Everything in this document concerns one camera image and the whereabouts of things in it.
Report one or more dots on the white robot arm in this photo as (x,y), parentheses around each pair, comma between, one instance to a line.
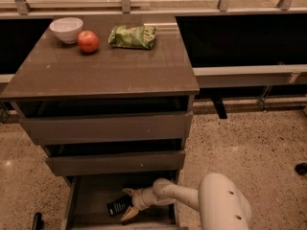
(220,204)

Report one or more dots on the green chip bag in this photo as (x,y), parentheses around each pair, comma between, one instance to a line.
(139,37)

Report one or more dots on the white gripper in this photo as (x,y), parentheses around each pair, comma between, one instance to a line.
(139,197)

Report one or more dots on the white ceramic bowl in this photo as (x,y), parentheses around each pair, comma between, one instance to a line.
(67,29)

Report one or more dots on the grey middle drawer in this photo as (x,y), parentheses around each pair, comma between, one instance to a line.
(133,162)

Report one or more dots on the grey open bottom drawer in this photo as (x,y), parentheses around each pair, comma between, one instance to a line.
(90,194)

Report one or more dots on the red apple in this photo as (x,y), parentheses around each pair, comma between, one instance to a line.
(88,41)

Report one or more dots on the black object bottom left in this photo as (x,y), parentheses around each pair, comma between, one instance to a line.
(37,222)

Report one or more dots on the dark blue rxbar wrapper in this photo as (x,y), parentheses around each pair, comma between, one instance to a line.
(119,205)

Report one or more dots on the grey drawer cabinet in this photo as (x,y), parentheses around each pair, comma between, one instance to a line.
(58,80)

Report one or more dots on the grey top drawer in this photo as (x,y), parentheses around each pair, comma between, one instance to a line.
(100,129)

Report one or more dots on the grey low bench shelf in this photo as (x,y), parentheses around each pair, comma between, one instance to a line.
(261,81)

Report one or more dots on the black object right floor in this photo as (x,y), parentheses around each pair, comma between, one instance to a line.
(301,168)

